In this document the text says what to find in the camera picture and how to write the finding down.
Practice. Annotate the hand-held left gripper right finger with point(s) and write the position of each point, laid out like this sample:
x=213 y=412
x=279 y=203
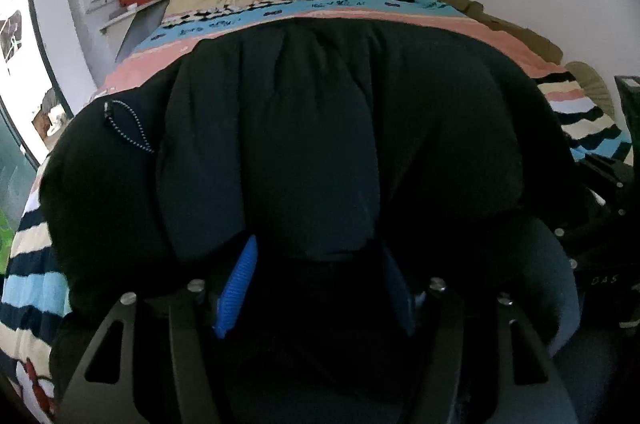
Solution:
x=402 y=299

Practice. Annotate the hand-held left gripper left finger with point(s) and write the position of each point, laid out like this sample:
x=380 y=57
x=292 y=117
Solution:
x=239 y=289

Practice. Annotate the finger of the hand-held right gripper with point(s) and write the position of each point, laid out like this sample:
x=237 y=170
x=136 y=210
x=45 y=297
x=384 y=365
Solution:
x=585 y=229

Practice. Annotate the black hooded puffer jacket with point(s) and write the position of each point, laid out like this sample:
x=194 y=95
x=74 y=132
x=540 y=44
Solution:
x=320 y=143

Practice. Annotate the dark rectangular object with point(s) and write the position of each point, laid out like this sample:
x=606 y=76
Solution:
x=629 y=103

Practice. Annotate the pink striped printed blanket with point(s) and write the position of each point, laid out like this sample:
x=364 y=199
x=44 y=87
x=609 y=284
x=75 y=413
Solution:
x=35 y=264

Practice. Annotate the green plastic object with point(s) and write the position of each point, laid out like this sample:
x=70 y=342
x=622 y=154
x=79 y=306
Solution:
x=4 y=239

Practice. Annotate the dark green door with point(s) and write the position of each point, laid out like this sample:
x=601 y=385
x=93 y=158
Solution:
x=17 y=163

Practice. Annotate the cardboard box with clutter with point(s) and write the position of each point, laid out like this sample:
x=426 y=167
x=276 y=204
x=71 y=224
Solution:
x=50 y=113

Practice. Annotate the white wall shelf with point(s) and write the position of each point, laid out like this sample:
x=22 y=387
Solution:
x=132 y=13

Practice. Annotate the wall picture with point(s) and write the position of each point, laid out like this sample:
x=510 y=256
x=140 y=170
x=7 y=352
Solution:
x=11 y=34

